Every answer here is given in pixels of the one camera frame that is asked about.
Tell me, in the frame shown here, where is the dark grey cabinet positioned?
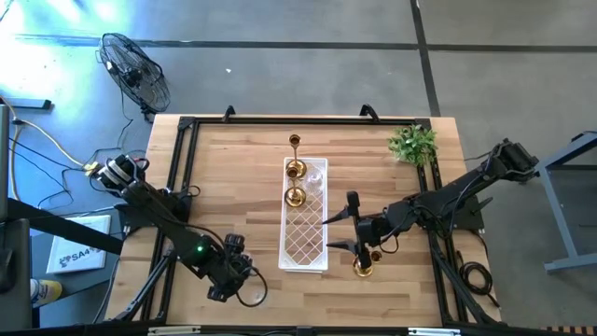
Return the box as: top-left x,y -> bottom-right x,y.
0,217 -> 34,330

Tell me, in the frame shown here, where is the white paper sign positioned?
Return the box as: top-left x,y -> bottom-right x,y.
45,214 -> 113,275

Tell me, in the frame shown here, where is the green plant in white pot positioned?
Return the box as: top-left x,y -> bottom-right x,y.
387,123 -> 439,168

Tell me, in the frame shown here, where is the silver metal bracket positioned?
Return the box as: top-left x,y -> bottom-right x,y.
408,328 -> 462,336
147,326 -> 201,336

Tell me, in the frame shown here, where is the black floor fan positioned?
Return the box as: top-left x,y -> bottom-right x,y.
96,32 -> 172,123

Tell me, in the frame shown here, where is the black floor bracket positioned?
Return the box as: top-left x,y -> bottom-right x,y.
0,96 -> 53,111

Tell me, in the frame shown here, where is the cream floor cable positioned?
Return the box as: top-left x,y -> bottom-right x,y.
0,95 -> 92,202

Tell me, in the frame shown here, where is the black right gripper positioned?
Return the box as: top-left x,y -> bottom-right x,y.
322,190 -> 386,276

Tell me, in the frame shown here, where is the black diagonal bar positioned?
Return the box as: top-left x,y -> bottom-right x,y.
7,198 -> 125,256

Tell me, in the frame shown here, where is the black coiled cable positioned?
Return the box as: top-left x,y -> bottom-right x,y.
456,249 -> 500,309

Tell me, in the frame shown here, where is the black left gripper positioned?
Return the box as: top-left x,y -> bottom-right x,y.
207,232 -> 256,302

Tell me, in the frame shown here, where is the tall brass candlestick holder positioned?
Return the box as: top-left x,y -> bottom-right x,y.
285,133 -> 308,180
353,250 -> 382,278
284,165 -> 308,209

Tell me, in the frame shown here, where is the black aluminium table frame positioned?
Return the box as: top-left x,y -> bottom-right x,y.
106,115 -> 503,328

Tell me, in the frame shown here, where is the yellow labelled bottle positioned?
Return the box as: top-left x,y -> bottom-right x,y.
30,278 -> 63,309

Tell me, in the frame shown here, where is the grey-blue metal stand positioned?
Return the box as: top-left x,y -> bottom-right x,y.
534,130 -> 597,274

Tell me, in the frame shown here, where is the white lattice wire shelf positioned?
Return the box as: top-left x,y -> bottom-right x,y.
278,157 -> 329,273

